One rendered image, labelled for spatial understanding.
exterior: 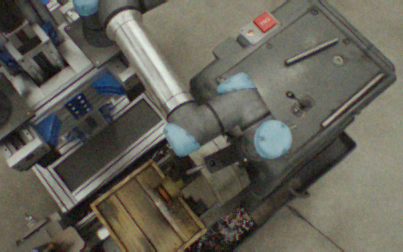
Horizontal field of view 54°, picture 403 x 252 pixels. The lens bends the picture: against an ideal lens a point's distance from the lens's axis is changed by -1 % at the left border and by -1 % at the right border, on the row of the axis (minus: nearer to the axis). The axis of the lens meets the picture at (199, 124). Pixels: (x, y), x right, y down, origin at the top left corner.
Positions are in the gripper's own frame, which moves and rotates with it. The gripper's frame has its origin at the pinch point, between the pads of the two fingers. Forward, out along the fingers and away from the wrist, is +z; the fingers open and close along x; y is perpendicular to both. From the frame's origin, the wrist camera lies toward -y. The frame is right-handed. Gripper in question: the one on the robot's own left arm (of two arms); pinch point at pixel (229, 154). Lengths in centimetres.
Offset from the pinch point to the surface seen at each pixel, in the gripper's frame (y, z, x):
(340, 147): 70, 75, -21
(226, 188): -1.7, 16.9, -10.2
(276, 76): 28.2, 12.9, 17.1
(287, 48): 36.6, 14.3, 24.7
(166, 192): -19.7, 25.3, -3.9
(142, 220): -31, 48, -11
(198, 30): 51, 157, 85
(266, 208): 23, 75, -32
